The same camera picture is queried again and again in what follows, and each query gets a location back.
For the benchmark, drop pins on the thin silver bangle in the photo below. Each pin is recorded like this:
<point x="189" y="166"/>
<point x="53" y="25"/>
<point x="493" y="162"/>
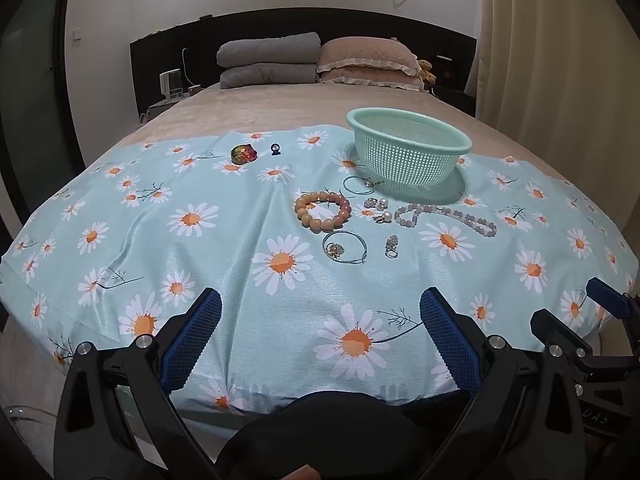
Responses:
<point x="369" y="186"/>

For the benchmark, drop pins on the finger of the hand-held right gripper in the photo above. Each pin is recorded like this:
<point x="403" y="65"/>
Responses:
<point x="565" y="330"/>
<point x="609" y="296"/>

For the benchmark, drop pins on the green plastic strainer basket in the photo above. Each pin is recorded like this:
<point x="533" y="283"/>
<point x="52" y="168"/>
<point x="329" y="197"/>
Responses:
<point x="405" y="160"/>

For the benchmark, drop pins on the gold pearl earring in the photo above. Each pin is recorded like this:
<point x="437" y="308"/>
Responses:
<point x="382" y="218"/>

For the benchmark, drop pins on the black headboard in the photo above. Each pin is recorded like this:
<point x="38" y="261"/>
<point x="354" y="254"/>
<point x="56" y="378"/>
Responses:
<point x="200" y="35"/>

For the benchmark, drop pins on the dark glass door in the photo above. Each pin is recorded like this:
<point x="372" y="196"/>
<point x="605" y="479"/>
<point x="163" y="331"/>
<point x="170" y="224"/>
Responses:
<point x="35" y="85"/>

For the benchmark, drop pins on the white bedside appliance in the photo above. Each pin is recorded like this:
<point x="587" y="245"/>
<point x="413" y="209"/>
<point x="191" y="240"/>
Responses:
<point x="170" y="84"/>

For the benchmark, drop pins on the black bedside table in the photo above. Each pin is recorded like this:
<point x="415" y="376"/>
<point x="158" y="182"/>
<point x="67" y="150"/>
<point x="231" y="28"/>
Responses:
<point x="455" y="101"/>

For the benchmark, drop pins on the grey folded quilt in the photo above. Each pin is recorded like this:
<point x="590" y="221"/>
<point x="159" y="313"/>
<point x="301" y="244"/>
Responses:
<point x="270" y="49"/>
<point x="267" y="76"/>

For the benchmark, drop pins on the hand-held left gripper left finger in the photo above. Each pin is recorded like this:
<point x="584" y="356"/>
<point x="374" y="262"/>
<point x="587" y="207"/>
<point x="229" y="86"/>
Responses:
<point x="195" y="335"/>

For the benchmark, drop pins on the brown plush bear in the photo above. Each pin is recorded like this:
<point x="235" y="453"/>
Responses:
<point x="426" y="71"/>

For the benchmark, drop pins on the multicoloured shiny trinket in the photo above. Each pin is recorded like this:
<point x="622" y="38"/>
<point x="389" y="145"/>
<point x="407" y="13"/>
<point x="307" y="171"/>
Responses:
<point x="243" y="154"/>

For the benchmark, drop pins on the silver pearl earrings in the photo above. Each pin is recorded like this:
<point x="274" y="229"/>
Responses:
<point x="377" y="204"/>

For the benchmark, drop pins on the cream curtain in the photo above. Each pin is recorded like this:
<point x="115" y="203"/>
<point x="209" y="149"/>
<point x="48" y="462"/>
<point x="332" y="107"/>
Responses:
<point x="550" y="60"/>

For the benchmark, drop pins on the blue daisy print cloth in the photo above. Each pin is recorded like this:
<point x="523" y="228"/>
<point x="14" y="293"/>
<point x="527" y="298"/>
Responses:
<point x="225" y="240"/>

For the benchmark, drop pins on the beige frilled pillow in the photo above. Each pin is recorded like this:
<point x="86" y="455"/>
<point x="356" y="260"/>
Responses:
<point x="370" y="80"/>
<point x="365" y="55"/>

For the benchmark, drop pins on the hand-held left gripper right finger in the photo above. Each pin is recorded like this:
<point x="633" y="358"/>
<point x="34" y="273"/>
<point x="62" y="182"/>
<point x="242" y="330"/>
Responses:
<point x="446" y="335"/>

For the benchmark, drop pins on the silver bangle with charm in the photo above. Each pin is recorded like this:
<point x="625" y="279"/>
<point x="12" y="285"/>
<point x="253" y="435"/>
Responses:
<point x="334" y="249"/>

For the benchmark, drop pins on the bed with beige blanket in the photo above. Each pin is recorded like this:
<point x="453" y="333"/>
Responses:
<point x="280" y="110"/>

